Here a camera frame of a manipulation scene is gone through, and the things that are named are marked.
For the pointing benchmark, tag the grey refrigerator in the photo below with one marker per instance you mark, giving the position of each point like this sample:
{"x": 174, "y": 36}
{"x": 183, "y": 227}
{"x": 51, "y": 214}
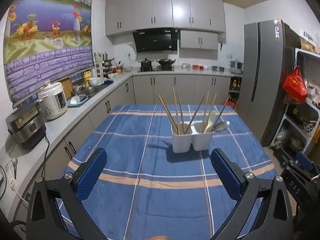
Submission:
{"x": 269, "y": 57}

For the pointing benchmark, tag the kitchen sink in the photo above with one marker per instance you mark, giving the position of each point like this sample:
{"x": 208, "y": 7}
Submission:
{"x": 85, "y": 95}

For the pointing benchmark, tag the lower grey cabinets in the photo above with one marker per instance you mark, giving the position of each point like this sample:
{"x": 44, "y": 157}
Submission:
{"x": 135, "y": 90}

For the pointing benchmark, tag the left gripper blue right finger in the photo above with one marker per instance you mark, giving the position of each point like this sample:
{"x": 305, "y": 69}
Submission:
{"x": 230, "y": 174}

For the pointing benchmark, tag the black range hood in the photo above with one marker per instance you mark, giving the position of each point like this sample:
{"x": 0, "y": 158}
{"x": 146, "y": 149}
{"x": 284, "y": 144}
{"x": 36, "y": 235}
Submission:
{"x": 158, "y": 39}

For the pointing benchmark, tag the blue plaid tablecloth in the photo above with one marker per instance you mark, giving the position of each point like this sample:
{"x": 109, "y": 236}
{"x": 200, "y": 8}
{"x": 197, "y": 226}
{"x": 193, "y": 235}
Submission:
{"x": 147, "y": 190}

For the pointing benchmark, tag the grey cabinets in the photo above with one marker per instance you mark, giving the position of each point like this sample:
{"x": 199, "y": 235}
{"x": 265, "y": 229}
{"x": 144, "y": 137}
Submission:
{"x": 129, "y": 15}
{"x": 135, "y": 90}

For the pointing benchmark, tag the wooden cutting board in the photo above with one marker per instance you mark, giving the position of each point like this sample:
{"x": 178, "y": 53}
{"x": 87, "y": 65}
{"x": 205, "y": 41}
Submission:
{"x": 67, "y": 87}

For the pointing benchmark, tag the steel steamer pot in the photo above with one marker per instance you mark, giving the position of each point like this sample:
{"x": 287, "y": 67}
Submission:
{"x": 236, "y": 67}

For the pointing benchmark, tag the white metal shelf rack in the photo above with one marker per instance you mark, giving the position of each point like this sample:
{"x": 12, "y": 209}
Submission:
{"x": 299, "y": 126}

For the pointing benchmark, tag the landscape wall poster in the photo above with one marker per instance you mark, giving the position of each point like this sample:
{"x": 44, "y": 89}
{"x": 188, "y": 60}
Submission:
{"x": 45, "y": 40}

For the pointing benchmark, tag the metal spoon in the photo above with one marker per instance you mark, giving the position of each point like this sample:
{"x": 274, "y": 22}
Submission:
{"x": 222, "y": 125}

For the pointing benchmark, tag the black cooking pot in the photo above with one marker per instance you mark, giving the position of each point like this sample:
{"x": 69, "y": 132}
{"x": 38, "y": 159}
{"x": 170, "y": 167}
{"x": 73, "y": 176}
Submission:
{"x": 146, "y": 65}

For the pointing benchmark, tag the white rice cooker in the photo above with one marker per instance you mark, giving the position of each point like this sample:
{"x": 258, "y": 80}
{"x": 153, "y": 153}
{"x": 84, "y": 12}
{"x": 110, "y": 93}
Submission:
{"x": 52, "y": 100}

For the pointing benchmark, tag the red plastic bag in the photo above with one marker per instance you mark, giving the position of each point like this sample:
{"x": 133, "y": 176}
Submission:
{"x": 295, "y": 87}

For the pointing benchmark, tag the white ceramic spoon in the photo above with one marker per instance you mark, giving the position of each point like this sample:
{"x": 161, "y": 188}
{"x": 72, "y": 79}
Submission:
{"x": 210, "y": 123}

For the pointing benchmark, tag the black wok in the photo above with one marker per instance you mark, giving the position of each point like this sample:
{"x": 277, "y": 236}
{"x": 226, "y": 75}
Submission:
{"x": 166, "y": 64}

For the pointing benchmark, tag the black pressure cooker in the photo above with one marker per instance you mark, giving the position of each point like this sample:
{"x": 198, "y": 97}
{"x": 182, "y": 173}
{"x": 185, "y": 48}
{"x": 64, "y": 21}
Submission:
{"x": 26, "y": 126}

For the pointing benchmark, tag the white utensil holder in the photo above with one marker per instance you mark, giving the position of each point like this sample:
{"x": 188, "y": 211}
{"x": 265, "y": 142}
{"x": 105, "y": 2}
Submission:
{"x": 181, "y": 143}

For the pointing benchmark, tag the upper grey cabinets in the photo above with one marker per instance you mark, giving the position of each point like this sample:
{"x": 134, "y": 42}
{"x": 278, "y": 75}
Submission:
{"x": 129, "y": 15}

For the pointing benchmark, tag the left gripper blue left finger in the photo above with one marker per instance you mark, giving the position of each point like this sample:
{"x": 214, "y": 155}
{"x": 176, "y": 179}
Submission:
{"x": 86, "y": 176}

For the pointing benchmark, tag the yellow bottle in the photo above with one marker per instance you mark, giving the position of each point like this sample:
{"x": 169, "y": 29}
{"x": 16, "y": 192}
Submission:
{"x": 87, "y": 76}

